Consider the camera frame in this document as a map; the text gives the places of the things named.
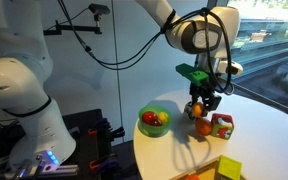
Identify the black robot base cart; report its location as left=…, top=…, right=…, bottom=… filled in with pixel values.
left=0, top=109, right=104, bottom=180

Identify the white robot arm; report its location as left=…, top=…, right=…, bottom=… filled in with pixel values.
left=0, top=0, right=240, bottom=176

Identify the wooden tray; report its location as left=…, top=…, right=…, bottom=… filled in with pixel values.
left=170, top=155, right=248, bottom=180

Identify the green plastic bowl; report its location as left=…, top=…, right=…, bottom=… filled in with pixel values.
left=138, top=105, right=172, bottom=137

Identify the lime green cube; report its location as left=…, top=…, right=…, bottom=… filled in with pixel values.
left=218, top=155, right=242, bottom=180

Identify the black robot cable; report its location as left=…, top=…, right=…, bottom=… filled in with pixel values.
left=57, top=0, right=235, bottom=96

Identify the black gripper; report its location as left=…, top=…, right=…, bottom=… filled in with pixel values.
left=189, top=83, right=222, bottom=118

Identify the large orange fruit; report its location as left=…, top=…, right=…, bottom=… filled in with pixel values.
left=195, top=118, right=212, bottom=136

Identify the black green checkered cube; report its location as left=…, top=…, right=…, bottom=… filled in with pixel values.
left=184, top=102, right=195, bottom=120

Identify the yellow lemon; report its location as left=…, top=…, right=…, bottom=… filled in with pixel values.
left=158, top=112, right=169, bottom=123

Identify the black clamp with orange handle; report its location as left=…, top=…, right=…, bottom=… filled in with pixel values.
left=88, top=118, right=125, bottom=173

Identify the dark purple plum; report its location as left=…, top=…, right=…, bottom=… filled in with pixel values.
left=150, top=119, right=163, bottom=126

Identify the red white patterned cube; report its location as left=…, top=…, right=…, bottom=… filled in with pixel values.
left=211, top=113, right=234, bottom=140

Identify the orange cube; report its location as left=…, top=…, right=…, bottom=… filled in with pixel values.
left=185, top=175, right=200, bottom=180

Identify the red apple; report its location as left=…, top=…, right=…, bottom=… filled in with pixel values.
left=142, top=111, right=157, bottom=124

